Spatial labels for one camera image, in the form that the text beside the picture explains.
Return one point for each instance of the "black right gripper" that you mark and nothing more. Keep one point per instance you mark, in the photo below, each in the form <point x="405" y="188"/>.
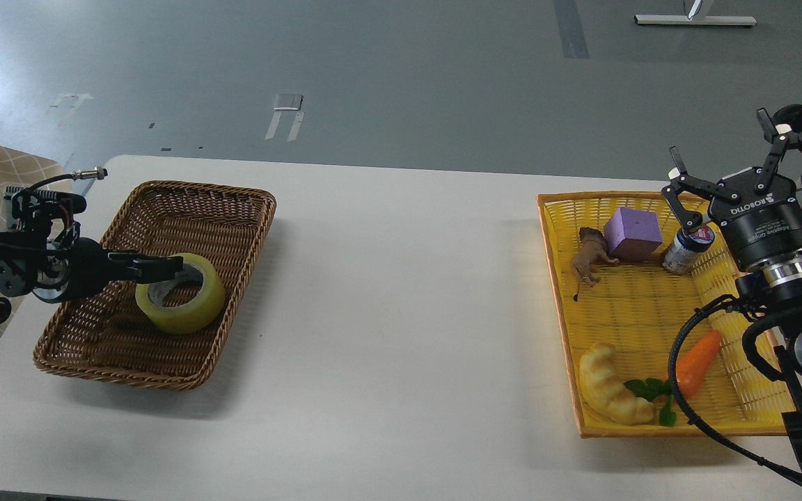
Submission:
<point x="763" y="223"/>

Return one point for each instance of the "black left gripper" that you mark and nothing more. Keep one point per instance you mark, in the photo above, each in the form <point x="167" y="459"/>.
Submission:
<point x="85" y="271"/>

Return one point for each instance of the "yellow tape roll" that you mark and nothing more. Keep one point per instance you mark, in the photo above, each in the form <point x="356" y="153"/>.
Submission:
<point x="193" y="315"/>

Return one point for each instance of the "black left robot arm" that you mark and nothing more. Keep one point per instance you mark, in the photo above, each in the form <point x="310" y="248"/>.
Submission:
<point x="43" y="253"/>

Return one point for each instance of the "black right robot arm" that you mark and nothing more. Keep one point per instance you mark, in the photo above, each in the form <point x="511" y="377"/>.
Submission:
<point x="771" y="300"/>

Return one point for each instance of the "brown wicker basket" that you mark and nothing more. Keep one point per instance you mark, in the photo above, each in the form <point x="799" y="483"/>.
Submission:
<point x="109" y="338"/>

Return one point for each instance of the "small jar with dark lid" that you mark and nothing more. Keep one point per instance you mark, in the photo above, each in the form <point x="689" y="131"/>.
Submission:
<point x="686" y="248"/>

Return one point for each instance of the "purple foam cube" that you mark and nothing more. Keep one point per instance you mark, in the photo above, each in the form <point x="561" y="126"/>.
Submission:
<point x="633" y="235"/>

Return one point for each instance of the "yellow plastic basket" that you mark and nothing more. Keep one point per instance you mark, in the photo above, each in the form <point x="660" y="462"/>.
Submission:
<point x="639" y="309"/>

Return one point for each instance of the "brown toy animal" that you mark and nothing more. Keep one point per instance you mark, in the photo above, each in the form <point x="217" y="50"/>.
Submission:
<point x="593" y="249"/>

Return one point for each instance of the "orange toy carrot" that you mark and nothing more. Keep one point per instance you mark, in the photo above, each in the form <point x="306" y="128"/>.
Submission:
<point x="692" y="368"/>

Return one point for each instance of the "white stand base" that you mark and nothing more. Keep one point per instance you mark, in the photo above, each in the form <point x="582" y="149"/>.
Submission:
<point x="696" y="13"/>

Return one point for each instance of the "toy croissant bread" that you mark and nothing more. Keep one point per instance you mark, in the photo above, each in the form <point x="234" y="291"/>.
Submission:
<point x="605" y="392"/>

